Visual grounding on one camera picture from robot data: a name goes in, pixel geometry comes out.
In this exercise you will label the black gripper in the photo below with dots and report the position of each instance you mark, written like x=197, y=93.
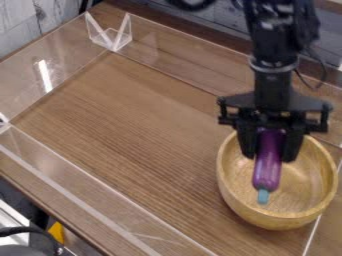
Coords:
x=274, y=105

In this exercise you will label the purple toy eggplant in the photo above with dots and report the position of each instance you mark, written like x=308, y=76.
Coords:
x=268, y=168

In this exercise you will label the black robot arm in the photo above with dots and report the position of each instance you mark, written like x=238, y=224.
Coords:
x=284, y=27

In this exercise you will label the brown wooden bowl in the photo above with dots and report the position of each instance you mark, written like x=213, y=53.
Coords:
x=306, y=191

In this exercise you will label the clear acrylic front wall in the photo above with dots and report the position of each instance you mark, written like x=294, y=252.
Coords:
x=94, y=210

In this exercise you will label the clear acrylic corner bracket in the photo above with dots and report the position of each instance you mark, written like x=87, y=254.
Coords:
x=110, y=38

